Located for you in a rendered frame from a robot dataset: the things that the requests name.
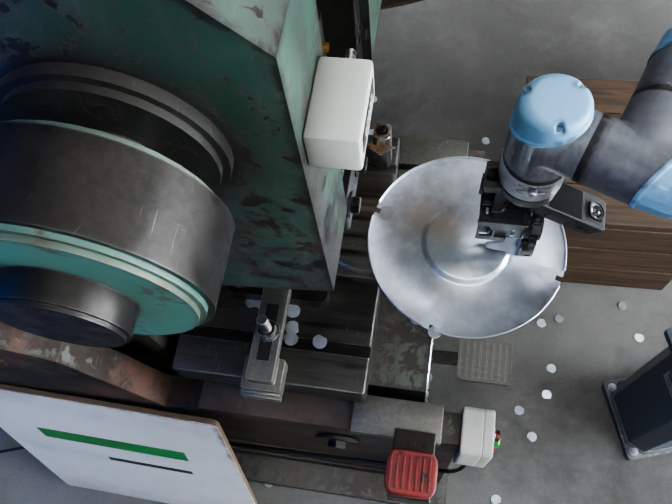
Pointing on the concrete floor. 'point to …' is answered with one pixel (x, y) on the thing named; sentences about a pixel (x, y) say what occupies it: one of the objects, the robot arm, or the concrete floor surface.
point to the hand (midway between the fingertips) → (521, 246)
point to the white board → (126, 448)
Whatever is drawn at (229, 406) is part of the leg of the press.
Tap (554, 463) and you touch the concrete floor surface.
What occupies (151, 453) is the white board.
